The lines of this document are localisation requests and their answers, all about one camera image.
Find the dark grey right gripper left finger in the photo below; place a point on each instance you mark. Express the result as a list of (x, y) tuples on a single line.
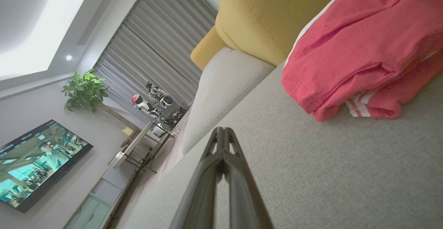
[(199, 194)]

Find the yellow sofa backrest cushion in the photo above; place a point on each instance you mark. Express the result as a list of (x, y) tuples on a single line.
[(270, 14)]

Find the green potted plant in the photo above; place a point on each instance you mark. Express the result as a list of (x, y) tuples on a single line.
[(84, 90)]

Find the grey sofa backrest cushion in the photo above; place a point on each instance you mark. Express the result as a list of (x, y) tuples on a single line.
[(221, 90)]

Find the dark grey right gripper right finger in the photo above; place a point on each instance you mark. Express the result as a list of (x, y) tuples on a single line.
[(244, 198)]

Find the yellow sofa armrest block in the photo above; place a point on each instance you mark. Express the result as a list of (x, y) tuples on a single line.
[(207, 51)]

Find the grey sofa seat cushion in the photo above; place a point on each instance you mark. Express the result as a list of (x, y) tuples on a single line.
[(328, 173)]

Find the white black robot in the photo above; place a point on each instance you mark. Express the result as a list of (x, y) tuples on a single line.
[(161, 95)]

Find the dark metal rack table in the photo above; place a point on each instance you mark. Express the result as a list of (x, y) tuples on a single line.
[(138, 149)]

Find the red t-shirt white sleeves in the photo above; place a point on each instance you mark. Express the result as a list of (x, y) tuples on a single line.
[(356, 49)]

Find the flat screen television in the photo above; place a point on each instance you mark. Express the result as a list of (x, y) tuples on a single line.
[(38, 163)]

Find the grey pleated curtain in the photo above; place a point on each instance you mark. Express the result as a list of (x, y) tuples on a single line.
[(155, 42)]

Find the mint green tv cabinet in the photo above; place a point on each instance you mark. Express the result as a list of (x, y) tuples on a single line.
[(90, 215)]

